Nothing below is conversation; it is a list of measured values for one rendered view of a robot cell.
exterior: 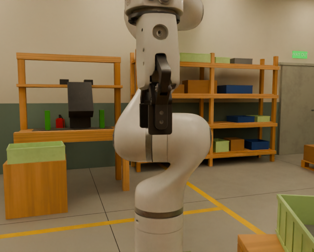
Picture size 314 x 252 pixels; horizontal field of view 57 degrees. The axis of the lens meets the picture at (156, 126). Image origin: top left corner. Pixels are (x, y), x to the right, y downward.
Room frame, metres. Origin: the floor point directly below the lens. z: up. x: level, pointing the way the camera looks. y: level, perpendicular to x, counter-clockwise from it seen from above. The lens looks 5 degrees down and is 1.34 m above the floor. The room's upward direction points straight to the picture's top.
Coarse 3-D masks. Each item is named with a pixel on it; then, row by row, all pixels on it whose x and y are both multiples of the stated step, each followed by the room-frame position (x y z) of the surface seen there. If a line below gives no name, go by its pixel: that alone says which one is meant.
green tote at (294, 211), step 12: (288, 204) 1.11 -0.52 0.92; (300, 204) 1.10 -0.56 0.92; (312, 204) 1.10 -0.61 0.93; (288, 216) 0.97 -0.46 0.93; (300, 216) 1.10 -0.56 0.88; (312, 216) 1.10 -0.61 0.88; (288, 228) 0.97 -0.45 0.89; (300, 228) 0.84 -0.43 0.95; (288, 240) 0.96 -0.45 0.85; (300, 240) 0.84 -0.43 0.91; (312, 240) 0.74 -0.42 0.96
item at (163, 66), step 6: (156, 54) 0.39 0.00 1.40; (162, 54) 0.39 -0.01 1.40; (156, 60) 0.38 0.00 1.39; (162, 60) 0.37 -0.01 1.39; (156, 66) 0.38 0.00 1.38; (162, 66) 0.36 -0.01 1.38; (168, 66) 0.36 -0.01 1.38; (162, 72) 0.35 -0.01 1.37; (168, 72) 0.35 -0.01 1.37; (162, 78) 0.35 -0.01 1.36; (168, 78) 0.36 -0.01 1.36; (162, 84) 0.36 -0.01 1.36; (168, 84) 0.36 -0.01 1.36; (162, 90) 0.36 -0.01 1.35
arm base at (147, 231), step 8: (136, 216) 0.67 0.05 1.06; (176, 216) 0.65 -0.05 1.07; (136, 224) 0.67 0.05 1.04; (144, 224) 0.64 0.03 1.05; (152, 224) 0.64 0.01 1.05; (160, 224) 0.63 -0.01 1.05; (168, 224) 0.64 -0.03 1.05; (176, 224) 0.65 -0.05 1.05; (136, 232) 0.67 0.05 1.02; (144, 232) 0.64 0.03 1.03; (152, 232) 0.64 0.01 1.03; (160, 232) 0.63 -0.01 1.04; (168, 232) 0.64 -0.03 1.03; (176, 232) 0.65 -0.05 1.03; (136, 240) 0.66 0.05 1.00; (144, 240) 0.64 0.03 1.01; (152, 240) 0.64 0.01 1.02; (160, 240) 0.63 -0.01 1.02; (168, 240) 0.64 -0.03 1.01; (176, 240) 0.65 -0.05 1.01; (136, 248) 0.66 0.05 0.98; (144, 248) 0.64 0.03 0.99; (152, 248) 0.63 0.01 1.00; (160, 248) 0.63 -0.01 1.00; (168, 248) 0.64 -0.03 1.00; (176, 248) 0.65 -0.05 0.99
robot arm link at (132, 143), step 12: (132, 108) 0.68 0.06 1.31; (120, 120) 0.67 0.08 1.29; (132, 120) 0.66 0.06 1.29; (120, 132) 0.66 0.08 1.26; (132, 132) 0.65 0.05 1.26; (144, 132) 0.65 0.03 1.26; (120, 144) 0.65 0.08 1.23; (132, 144) 0.65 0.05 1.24; (144, 144) 0.64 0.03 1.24; (120, 156) 0.69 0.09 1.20; (132, 156) 0.66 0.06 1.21; (144, 156) 0.66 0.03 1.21
